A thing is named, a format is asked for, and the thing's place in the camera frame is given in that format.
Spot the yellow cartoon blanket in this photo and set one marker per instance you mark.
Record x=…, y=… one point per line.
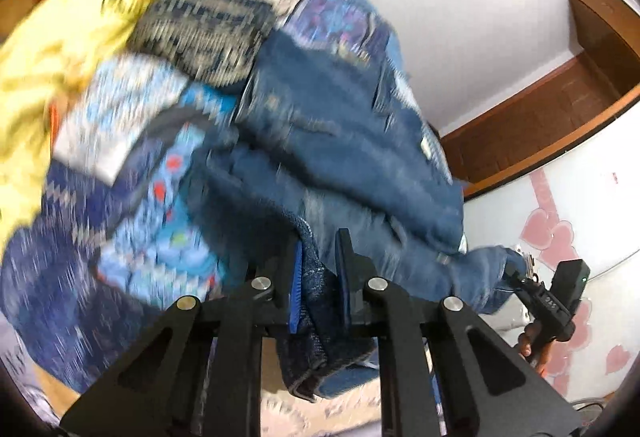
x=75, y=27

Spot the blue patchwork bedspread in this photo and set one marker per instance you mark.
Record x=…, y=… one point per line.
x=125, y=217

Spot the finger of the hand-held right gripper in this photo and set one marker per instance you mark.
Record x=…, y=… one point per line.
x=520, y=269

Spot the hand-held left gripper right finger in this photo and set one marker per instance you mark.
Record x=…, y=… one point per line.
x=346, y=277

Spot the blue denim jacket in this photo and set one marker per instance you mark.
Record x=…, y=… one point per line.
x=350, y=177

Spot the person's right hand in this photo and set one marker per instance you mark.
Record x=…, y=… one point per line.
x=527, y=342

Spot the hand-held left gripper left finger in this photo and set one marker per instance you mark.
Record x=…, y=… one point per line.
x=296, y=292

